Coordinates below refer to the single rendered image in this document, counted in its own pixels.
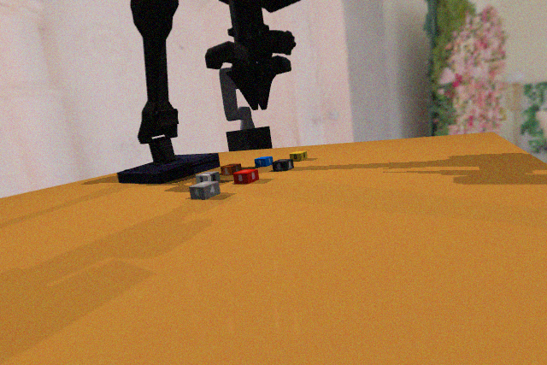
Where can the orange block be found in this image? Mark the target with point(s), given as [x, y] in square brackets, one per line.
[230, 169]

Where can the blue block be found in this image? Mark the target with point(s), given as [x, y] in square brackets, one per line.
[263, 161]

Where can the red block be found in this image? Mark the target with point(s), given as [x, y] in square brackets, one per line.
[246, 176]

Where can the yellow block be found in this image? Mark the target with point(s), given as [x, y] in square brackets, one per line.
[298, 156]

